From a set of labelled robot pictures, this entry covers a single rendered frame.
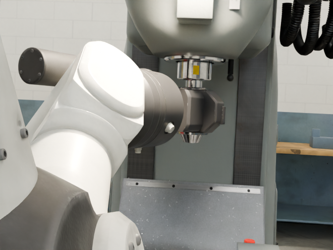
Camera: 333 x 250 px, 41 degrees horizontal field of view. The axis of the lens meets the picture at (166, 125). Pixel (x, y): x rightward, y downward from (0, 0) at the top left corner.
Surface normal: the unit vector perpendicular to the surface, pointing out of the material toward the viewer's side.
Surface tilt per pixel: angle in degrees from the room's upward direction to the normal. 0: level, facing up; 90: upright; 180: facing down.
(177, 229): 63
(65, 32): 90
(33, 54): 89
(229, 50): 147
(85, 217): 78
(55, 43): 90
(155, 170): 90
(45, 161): 29
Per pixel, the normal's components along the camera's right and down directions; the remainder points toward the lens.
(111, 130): 0.57, -0.05
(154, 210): -0.06, -0.39
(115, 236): 0.57, -0.74
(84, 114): 0.29, -0.23
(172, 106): 0.87, -0.02
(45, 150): -0.29, -0.82
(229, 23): 0.19, 0.30
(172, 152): -0.08, 0.05
